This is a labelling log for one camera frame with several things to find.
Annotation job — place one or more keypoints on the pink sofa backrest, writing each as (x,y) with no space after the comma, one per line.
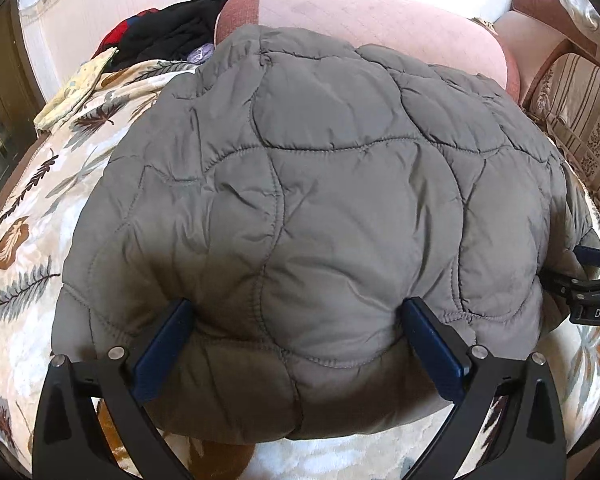
(380,15)

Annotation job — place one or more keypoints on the red garment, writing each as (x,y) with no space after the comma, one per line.
(112,35)

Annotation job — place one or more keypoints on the pale yellow printed cloth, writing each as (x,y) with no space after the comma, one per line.
(72,90)

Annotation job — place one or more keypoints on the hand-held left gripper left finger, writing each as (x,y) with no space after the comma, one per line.
(162,347)

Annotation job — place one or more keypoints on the striped floral seat cushion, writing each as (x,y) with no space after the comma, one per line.
(580,110)

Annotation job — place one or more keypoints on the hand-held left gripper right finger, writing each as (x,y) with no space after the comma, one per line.
(432,347)

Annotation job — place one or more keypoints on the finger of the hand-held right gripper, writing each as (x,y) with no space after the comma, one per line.
(597,256)
(580,290)

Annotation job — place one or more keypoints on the black clothes pile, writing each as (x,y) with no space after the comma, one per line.
(175,30)

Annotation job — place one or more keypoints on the dark wooden cabinet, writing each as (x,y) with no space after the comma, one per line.
(0,110)

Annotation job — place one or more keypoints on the grey quilted hooded jacket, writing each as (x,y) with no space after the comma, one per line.
(330,185)

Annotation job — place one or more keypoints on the leaf print blanket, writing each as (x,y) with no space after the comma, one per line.
(25,285)

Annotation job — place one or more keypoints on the purple patterned cloth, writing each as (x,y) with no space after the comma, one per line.
(201,54)

